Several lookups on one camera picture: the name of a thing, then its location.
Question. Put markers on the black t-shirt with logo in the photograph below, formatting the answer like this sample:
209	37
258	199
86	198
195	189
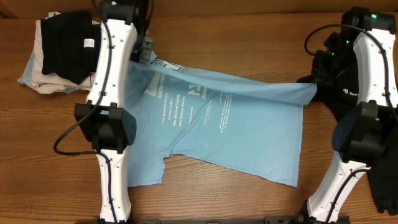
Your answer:
373	149

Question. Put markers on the folded beige garment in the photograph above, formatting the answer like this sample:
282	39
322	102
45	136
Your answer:
38	78

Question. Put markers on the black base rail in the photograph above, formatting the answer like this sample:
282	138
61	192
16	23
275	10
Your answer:
265	220

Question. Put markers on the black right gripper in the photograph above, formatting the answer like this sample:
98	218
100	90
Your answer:
321	72

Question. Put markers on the light blue printed t-shirt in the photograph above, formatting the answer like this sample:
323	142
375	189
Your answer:
236	123

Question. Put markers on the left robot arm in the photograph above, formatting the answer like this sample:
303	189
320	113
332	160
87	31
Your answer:
103	118

